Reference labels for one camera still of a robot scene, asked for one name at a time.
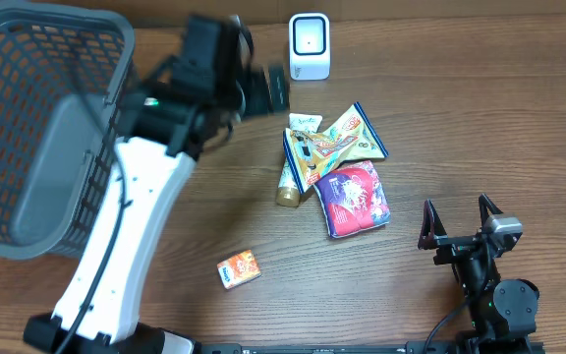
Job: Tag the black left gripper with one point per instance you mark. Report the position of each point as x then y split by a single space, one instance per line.
260 102

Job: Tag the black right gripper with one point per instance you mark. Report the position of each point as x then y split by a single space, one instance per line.
430 234

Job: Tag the yellow snack bag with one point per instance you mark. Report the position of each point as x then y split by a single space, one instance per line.
311 156

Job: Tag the white bamboo print tube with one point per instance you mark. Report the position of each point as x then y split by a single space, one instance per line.
288 194

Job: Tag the purple red tissue pack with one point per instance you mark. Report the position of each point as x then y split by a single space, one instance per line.
353 200

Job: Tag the small orange box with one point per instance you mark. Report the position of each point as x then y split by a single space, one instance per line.
238 269

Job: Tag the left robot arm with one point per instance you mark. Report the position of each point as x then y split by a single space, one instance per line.
165 123

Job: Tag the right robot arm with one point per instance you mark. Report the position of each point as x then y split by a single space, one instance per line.
503 312

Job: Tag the white barcode scanner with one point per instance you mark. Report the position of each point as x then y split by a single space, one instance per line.
309 47

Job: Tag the grey plastic shopping basket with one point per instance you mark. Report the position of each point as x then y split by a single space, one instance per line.
62 73

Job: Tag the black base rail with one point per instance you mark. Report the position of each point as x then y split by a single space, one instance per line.
410 347

